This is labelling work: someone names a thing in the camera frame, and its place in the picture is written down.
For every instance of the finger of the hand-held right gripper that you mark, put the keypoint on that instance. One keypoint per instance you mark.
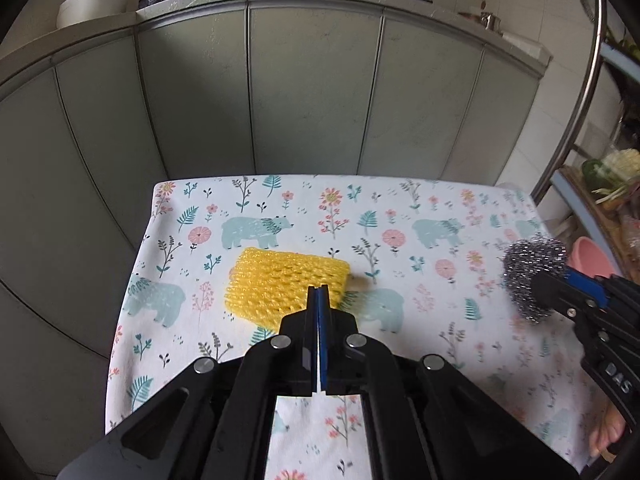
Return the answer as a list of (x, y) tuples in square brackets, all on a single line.
[(555, 292), (587, 285)]

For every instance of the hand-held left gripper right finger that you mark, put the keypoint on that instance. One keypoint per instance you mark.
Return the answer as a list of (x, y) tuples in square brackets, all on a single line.
[(324, 340)]

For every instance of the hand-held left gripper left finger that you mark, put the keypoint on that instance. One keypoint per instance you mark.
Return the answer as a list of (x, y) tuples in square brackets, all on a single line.
[(295, 360)]

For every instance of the pink plastic basin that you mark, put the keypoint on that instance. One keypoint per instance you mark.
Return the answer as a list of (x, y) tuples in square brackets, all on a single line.
[(587, 257)]

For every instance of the steel wool scrubber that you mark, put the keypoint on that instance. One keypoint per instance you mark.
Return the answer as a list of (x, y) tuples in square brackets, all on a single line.
[(525, 265)]

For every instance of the small yellow foam net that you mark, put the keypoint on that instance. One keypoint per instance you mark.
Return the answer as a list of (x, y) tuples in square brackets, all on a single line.
[(270, 280)]

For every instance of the person's right hand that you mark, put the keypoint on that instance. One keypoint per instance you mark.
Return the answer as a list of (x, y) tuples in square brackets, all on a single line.
[(607, 435)]

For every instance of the brown cardboard sheet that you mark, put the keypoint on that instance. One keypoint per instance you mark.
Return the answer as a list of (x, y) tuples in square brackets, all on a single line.
[(590, 215)]

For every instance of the floral bear print tablecloth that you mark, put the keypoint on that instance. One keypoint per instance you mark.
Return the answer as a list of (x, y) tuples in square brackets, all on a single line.
[(425, 310)]

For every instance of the dark green vegetable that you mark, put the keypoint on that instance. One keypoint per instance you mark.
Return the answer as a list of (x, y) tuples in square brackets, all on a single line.
[(592, 172)]

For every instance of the metal shelf rack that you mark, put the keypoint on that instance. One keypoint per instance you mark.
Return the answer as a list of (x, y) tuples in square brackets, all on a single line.
[(580, 110)]

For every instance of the grey kitchen counter cabinet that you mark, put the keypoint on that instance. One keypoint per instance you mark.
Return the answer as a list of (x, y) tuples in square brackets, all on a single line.
[(300, 85)]

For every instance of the small steel pot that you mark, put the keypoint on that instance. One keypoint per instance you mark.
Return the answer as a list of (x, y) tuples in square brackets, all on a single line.
[(492, 22)]

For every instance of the white pot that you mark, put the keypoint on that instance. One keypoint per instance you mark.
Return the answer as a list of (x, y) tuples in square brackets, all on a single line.
[(92, 2)]

